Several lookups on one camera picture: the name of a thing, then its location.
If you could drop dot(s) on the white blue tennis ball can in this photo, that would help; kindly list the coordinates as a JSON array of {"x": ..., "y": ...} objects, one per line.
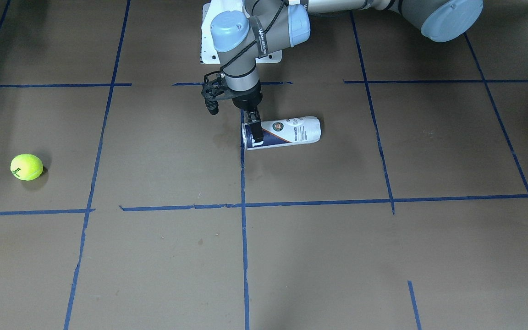
[{"x": 284, "y": 132}]

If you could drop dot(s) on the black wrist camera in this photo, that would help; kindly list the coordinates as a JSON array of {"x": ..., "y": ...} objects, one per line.
[{"x": 214, "y": 85}]

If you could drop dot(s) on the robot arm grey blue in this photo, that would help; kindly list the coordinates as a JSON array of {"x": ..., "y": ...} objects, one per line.
[{"x": 261, "y": 27}]

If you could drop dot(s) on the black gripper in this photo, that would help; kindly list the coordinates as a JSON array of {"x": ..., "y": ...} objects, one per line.
[{"x": 247, "y": 100}]

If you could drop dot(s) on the yellow tennis ball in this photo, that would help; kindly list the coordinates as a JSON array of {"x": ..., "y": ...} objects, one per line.
[{"x": 26, "y": 167}]

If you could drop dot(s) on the white pedestal column base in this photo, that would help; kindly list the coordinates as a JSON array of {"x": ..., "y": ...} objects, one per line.
[{"x": 211, "y": 9}]

